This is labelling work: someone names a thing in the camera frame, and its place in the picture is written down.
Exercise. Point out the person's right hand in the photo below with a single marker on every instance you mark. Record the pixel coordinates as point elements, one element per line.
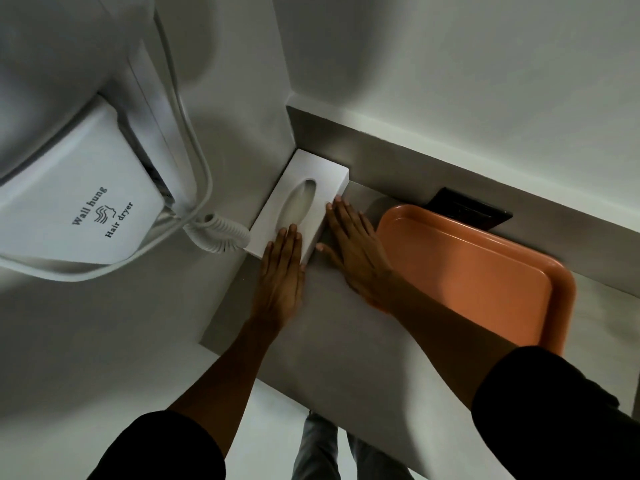
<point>362,264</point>

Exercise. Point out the person's left hand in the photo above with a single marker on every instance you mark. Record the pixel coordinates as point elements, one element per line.
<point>278,289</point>

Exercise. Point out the person's right middle finger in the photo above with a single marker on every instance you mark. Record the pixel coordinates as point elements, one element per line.
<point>347,217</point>

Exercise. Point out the person's left little finger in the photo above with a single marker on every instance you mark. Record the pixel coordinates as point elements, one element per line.
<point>268,255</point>

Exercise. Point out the person's right thumb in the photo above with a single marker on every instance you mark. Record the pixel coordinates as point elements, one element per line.
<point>327,251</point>

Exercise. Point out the person's right little finger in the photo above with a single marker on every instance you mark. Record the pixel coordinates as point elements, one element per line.
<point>370,230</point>

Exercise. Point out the person's left middle finger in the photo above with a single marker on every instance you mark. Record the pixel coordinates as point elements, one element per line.
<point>290,243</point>

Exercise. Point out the white tissue box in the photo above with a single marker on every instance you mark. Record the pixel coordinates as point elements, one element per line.
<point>310,179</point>

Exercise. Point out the person's left forearm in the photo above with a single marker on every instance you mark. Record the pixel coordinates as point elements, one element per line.
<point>230,379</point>

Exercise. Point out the person's right forearm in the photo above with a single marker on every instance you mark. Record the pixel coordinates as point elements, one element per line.
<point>445,339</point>

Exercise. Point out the black flat plate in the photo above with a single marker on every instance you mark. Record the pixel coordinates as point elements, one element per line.
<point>472,208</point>

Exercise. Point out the orange plastic tray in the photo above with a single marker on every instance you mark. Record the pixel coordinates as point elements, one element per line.
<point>475,274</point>

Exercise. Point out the grey trousers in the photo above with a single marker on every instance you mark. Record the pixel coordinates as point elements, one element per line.
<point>320,454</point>

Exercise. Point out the black left sleeve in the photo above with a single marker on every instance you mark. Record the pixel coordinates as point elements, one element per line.
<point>160,452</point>

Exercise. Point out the black sleeve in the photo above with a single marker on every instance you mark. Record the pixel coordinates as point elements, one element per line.
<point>160,452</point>
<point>555,419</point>

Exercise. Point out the black right sleeve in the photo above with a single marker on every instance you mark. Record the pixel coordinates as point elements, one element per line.
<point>555,419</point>

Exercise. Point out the white wall hair dryer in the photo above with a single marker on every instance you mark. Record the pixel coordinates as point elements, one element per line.
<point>85,159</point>

